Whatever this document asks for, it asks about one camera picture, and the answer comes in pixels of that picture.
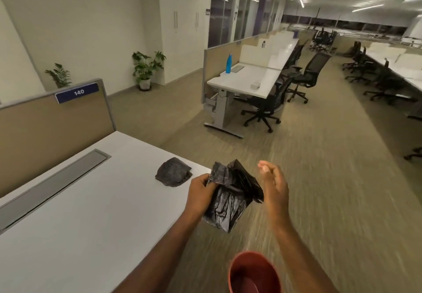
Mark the black mesh office chair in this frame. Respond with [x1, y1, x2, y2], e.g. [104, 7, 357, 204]
[286, 52, 332, 105]

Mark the row of black office chairs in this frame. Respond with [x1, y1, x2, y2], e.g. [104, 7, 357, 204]
[342, 40, 422, 161]

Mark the small potted plant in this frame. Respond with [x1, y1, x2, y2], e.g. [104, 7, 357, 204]
[45, 63, 73, 89]

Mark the person's left hand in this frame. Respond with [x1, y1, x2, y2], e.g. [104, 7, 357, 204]
[185, 173, 218, 219]

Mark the large plant in white pot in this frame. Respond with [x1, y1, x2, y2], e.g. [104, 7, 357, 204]
[131, 50, 167, 91]

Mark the long white office desk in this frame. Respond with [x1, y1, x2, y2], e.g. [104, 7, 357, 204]
[202, 31, 300, 139]

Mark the person's right hand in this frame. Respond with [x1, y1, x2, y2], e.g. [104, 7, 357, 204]
[257, 160, 291, 229]

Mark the folded black garbage bag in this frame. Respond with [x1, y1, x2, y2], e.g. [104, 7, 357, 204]
[155, 157, 193, 188]

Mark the person's left forearm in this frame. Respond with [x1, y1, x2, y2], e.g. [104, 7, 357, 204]
[114, 211, 206, 293]

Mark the person's right forearm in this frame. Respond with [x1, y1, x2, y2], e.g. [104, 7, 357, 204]
[270, 222, 341, 293]

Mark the black plastic garbage bag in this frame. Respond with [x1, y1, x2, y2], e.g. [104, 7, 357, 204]
[202, 159, 264, 234]

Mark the glass office door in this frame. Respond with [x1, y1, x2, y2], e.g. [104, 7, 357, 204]
[207, 0, 238, 49]

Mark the beige partition with grey frame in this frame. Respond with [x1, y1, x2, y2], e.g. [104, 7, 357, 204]
[202, 28, 294, 105]

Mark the cluster of black office chairs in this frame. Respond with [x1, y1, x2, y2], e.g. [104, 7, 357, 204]
[309, 27, 339, 53]

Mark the blue number sign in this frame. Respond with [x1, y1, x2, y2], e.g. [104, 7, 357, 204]
[55, 83, 100, 105]

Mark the grey desk cable cover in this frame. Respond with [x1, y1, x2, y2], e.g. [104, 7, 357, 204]
[0, 149, 112, 233]

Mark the white wall cabinet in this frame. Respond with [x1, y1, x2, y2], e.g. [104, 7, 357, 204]
[157, 0, 213, 86]

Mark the red waste bin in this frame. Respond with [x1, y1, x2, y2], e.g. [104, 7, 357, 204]
[228, 251, 282, 293]

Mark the beige desk partition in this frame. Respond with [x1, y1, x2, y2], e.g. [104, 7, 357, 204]
[0, 78, 117, 198]

